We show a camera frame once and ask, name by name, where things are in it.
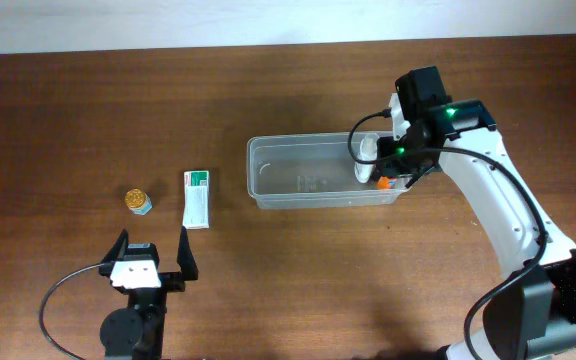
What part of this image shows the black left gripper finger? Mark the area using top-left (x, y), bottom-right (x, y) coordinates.
top-left (102, 229), bottom-right (129, 264)
top-left (177, 226), bottom-right (199, 281)

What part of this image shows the orange tablet tube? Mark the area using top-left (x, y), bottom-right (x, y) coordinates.
top-left (377, 176), bottom-right (397, 190)

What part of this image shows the white tube bottle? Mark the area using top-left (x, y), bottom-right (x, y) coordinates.
top-left (354, 133), bottom-right (379, 184)

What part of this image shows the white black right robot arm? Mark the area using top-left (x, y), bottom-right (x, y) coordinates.
top-left (374, 67), bottom-right (576, 359)

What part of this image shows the clear plastic container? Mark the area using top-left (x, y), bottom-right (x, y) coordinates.
top-left (246, 132), bottom-right (407, 209)

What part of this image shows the green white medicine box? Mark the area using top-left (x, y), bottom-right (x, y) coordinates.
top-left (182, 170), bottom-right (210, 229)

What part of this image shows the small jar gold lid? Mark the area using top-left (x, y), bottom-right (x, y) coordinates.
top-left (124, 188), bottom-right (152, 216)

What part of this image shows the black right camera cable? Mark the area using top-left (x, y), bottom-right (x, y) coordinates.
top-left (346, 109), bottom-right (549, 360)

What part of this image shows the black camera cable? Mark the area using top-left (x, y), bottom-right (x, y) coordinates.
top-left (346, 109), bottom-right (549, 360)
top-left (38, 261), bottom-right (114, 360)

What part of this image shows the black left camera cable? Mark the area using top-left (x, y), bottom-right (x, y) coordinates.
top-left (38, 261), bottom-right (114, 360)

